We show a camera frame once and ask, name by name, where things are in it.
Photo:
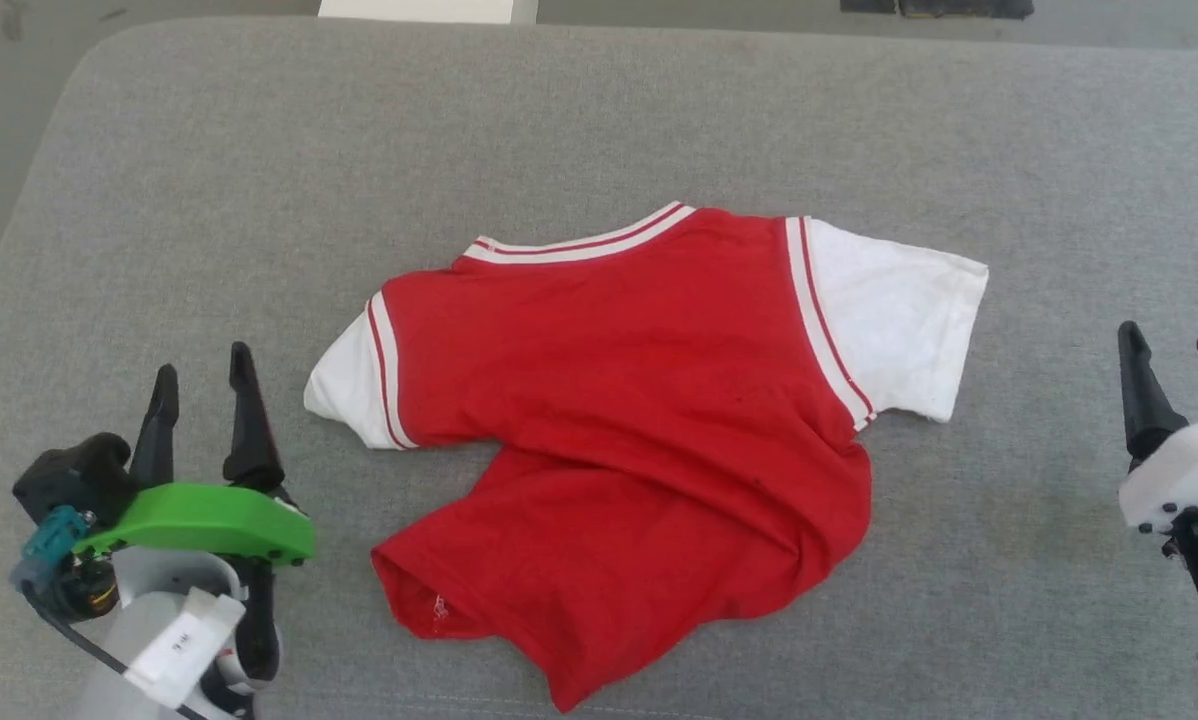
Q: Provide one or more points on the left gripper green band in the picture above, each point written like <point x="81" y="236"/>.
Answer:
<point x="209" y="520"/>

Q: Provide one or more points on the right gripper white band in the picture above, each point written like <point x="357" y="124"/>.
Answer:
<point x="1189" y="470"/>

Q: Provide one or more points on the red shirt white sleeves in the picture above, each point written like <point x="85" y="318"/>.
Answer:
<point x="639" y="400"/>

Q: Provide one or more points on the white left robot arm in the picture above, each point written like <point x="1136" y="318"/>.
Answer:
<point x="159" y="620"/>

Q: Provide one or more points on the white box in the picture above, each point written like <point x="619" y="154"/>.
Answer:
<point x="419" y="10"/>

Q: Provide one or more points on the small black floor plate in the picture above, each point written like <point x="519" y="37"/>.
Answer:
<point x="867" y="5"/>

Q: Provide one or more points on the grey fabric sofa cushion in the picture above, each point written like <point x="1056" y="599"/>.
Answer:
<point x="599" y="110"/>

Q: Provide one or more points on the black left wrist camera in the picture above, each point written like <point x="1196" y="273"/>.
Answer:
<point x="74" y="475"/>

